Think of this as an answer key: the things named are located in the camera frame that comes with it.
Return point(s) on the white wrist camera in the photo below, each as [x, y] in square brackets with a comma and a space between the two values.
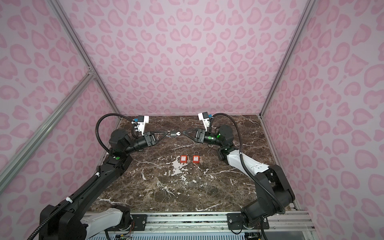
[139, 124]
[206, 119]

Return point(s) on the aluminium diagonal frame bar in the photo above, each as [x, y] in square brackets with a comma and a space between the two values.
[19, 160]

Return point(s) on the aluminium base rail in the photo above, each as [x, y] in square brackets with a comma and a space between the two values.
[294, 225]

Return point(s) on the red padlock with steel shackle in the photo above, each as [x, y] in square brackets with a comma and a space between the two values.
[184, 157]

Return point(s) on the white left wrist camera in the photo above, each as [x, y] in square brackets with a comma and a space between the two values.
[139, 124]

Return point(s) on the aluminium corner frame post right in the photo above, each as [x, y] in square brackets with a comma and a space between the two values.
[308, 11]

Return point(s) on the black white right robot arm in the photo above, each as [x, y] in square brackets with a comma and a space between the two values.
[273, 190]

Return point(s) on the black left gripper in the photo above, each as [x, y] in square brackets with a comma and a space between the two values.
[151, 141]

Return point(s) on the aluminium corner frame post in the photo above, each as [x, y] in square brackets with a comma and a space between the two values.
[64, 20]
[308, 11]

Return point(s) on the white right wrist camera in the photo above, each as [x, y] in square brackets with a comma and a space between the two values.
[206, 119]

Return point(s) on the aluminium corner frame post left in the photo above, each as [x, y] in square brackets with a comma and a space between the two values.
[64, 20]

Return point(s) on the small black padlock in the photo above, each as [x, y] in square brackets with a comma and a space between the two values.
[173, 134]

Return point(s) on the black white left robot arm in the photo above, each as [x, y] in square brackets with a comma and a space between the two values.
[65, 221]

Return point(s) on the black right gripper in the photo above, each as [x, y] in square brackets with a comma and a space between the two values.
[200, 136]

